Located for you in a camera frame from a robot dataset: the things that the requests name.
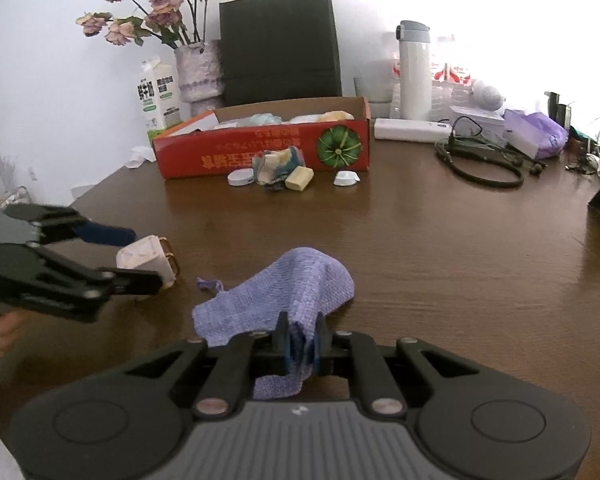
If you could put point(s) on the white charger adapter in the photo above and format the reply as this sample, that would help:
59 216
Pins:
142 255

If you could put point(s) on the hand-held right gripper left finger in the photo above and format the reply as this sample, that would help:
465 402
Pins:
284 345

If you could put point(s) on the white thermos bottle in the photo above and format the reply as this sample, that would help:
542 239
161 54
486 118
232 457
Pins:
414 75

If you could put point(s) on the black desk stand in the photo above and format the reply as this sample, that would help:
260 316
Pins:
557 107

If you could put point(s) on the pale yellow soap bar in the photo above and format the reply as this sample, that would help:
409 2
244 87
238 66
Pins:
300 178

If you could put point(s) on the crumpled colourful packet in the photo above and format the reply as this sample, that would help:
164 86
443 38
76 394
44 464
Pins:
280 162

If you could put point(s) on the wooden desktop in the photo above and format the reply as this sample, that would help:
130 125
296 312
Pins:
430 260

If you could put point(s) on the black neckband headphones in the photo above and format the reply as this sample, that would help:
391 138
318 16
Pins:
480 177

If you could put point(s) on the yellow white plush toy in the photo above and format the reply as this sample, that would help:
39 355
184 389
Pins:
330 116

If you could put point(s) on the dried pink flowers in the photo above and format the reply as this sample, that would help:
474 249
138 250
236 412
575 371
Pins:
155 0

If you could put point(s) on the clear plastic bottles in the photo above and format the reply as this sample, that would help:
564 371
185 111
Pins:
452 65

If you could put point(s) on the white power bank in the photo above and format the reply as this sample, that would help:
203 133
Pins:
410 130

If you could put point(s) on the dark paper bag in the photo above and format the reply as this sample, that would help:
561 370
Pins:
280 45

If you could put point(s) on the pinkish grey ceramic vase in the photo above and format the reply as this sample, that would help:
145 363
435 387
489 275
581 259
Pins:
200 75

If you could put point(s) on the white crumpled paper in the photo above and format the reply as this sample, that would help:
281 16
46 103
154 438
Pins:
141 157

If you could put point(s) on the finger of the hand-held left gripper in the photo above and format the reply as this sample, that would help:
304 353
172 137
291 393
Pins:
105 234
130 282

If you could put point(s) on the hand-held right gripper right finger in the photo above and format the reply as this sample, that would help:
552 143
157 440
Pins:
322 345

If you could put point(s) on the red cardboard box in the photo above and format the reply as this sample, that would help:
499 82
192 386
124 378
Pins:
230 155

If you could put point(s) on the purple knit cloth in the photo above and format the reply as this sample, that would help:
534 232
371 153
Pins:
290 285

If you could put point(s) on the white flat box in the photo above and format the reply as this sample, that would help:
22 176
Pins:
480 122

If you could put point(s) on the white round speaker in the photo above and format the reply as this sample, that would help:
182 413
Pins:
489 95

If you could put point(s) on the white round disc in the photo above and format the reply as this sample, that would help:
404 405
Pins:
240 178

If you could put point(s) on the green white milk carton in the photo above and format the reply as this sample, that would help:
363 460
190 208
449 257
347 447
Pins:
157 100

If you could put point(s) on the white round cap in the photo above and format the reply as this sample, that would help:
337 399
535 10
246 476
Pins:
346 179

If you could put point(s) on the purple tissue pack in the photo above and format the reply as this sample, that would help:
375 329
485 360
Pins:
535 132

